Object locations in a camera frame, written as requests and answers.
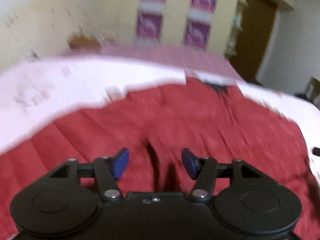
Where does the red quilted down jacket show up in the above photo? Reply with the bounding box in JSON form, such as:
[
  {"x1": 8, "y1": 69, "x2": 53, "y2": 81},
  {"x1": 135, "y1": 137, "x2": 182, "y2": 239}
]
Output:
[{"x1": 1, "y1": 79, "x2": 319, "y2": 239}]

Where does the wooden chair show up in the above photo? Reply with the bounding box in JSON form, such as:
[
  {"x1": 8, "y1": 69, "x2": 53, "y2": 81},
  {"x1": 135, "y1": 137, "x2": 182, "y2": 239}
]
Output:
[{"x1": 295, "y1": 77, "x2": 320, "y2": 103}]

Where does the pink checked bed sheet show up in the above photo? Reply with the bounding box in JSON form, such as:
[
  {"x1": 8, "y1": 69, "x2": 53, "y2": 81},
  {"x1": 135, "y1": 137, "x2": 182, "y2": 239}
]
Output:
[{"x1": 62, "y1": 44, "x2": 243, "y2": 81}]

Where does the pink floral bed quilt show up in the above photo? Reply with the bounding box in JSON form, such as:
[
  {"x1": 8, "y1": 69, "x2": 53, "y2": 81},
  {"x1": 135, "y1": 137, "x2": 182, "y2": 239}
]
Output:
[{"x1": 0, "y1": 55, "x2": 320, "y2": 160}]

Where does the orange patterned pillow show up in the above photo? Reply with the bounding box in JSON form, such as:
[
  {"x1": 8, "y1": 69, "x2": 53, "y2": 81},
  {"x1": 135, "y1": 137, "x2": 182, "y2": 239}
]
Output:
[{"x1": 67, "y1": 32, "x2": 117, "y2": 53}]

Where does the lower right purple poster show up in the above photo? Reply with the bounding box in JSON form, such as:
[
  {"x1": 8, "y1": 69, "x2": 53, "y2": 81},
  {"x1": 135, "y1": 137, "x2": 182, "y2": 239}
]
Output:
[{"x1": 184, "y1": 20, "x2": 211, "y2": 49}]

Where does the lower left purple poster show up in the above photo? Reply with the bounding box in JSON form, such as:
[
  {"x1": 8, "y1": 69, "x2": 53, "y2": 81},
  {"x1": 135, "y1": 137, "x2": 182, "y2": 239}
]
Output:
[{"x1": 136, "y1": 12, "x2": 163, "y2": 41}]

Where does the brown wooden door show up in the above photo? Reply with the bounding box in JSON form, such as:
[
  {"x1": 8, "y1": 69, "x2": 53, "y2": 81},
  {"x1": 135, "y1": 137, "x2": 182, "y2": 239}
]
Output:
[{"x1": 230, "y1": 0, "x2": 278, "y2": 83}]

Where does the cream wardrobe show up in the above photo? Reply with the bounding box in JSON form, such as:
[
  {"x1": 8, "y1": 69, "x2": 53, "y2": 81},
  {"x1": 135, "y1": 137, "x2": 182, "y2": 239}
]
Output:
[{"x1": 101, "y1": 0, "x2": 237, "y2": 55}]

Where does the cream curved headboard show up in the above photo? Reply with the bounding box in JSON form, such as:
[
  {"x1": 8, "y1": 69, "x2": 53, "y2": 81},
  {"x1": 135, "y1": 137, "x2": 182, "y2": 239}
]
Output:
[{"x1": 1, "y1": 0, "x2": 99, "y2": 70}]

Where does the cream corner shelf unit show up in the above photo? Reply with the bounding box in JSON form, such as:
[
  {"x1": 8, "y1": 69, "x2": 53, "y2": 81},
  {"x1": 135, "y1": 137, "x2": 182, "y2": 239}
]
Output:
[{"x1": 225, "y1": 0, "x2": 248, "y2": 61}]

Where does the upper right purple poster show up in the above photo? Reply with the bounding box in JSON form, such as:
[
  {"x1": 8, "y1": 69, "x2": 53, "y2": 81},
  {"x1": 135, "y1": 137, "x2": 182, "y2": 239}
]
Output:
[{"x1": 187, "y1": 0, "x2": 217, "y2": 23}]

